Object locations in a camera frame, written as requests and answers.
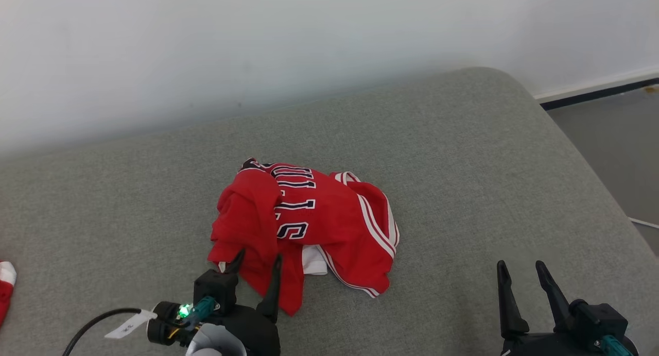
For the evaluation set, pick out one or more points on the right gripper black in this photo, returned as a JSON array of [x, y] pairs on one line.
[[551, 345]]

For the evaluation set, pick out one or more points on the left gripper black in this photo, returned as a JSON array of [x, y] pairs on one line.
[[257, 335]]

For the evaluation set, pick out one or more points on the red basketball jersey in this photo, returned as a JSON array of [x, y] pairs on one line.
[[329, 212]]

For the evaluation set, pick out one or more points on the red shorts white trim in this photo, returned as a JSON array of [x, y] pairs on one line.
[[5, 294]]

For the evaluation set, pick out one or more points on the white and black baseboard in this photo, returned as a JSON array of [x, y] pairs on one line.
[[592, 90]]

